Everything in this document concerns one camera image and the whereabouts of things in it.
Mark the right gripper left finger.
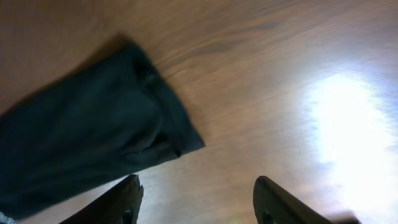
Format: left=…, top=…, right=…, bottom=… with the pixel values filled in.
left=60, top=174, right=144, bottom=224

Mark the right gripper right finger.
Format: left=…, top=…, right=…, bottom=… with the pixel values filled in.
left=253, top=176, right=359, bottom=224

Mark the black t-shirt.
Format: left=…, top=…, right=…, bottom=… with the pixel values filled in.
left=1, top=43, right=204, bottom=220

